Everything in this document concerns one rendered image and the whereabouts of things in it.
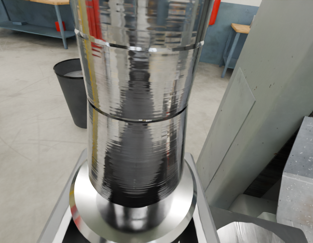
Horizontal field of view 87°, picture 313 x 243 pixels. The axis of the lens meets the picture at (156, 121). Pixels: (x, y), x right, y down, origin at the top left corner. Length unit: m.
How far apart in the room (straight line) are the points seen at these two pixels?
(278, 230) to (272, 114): 0.33
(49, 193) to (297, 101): 1.55
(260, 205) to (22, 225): 1.39
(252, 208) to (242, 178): 0.11
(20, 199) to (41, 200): 0.15
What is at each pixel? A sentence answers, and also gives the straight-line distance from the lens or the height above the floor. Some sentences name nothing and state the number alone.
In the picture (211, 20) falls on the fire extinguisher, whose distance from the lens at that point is 4.10.
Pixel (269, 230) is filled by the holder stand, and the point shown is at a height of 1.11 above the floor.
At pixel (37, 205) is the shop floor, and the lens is 1.57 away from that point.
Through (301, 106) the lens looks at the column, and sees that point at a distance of 0.51.
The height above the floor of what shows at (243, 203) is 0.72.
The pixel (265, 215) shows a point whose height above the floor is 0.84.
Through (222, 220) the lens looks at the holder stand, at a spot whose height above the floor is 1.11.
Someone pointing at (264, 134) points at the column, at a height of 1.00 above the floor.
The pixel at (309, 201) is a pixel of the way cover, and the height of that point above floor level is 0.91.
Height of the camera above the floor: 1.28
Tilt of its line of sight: 39 degrees down
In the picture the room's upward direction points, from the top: 7 degrees clockwise
